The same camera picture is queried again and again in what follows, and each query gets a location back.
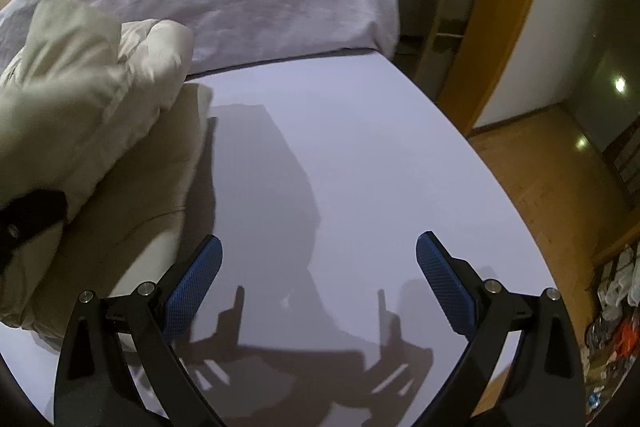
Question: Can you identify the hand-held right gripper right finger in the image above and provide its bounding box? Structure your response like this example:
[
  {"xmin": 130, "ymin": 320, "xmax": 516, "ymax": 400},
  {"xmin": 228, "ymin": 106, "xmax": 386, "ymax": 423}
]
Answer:
[{"xmin": 416, "ymin": 231, "xmax": 586, "ymax": 427}]

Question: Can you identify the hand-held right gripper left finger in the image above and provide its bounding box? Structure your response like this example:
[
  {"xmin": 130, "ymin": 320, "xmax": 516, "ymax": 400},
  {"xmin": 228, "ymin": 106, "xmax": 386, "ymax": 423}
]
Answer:
[{"xmin": 54, "ymin": 234, "xmax": 224, "ymax": 427}]

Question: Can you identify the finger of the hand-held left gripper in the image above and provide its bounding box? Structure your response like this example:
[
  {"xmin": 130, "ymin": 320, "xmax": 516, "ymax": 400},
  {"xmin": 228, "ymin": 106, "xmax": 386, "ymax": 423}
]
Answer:
[{"xmin": 0, "ymin": 191, "xmax": 69, "ymax": 277}]

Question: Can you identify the light grey puffer jacket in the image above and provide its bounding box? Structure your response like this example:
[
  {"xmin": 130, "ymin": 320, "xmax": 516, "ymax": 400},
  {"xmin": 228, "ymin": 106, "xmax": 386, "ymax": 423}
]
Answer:
[{"xmin": 0, "ymin": 0, "xmax": 216, "ymax": 349}]

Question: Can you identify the bed with lilac sheet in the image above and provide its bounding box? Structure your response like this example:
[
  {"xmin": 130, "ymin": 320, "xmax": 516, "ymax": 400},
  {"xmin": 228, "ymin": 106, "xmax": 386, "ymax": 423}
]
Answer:
[{"xmin": 0, "ymin": 48, "xmax": 561, "ymax": 427}]

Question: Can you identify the white cloth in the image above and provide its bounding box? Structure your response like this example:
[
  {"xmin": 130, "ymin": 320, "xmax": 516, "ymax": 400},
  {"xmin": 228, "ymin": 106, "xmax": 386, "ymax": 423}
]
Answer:
[{"xmin": 596, "ymin": 252, "xmax": 640, "ymax": 320}]

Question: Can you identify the orange plastic item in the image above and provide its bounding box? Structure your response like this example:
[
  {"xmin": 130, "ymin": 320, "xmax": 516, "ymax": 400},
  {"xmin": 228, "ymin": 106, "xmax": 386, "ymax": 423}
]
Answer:
[{"xmin": 614, "ymin": 322, "xmax": 640, "ymax": 355}]

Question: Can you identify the dark wooden chair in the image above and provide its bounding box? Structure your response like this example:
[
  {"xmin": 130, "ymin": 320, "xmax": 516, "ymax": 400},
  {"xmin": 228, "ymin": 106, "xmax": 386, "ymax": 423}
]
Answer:
[{"xmin": 602, "ymin": 119, "xmax": 640, "ymax": 212}]

